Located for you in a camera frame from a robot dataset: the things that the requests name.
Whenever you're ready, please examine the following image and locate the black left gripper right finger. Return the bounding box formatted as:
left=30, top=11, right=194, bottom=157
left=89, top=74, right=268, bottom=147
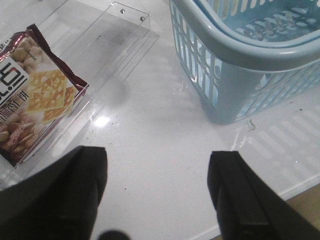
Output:
left=207, top=151, right=320, bottom=240

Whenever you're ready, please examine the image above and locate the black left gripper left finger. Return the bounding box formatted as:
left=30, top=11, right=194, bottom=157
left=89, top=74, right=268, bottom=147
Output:
left=0, top=146, right=107, bottom=240

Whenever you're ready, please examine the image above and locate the light blue plastic basket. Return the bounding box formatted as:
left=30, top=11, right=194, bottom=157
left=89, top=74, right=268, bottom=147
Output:
left=169, top=0, right=320, bottom=124

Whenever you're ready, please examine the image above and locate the brown cracker snack packet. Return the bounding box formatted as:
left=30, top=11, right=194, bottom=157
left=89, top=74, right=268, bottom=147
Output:
left=0, top=24, right=89, bottom=166

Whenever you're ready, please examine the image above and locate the clear acrylic left shelf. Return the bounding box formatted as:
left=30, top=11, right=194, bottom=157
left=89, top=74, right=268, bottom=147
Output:
left=0, top=0, right=150, bottom=190

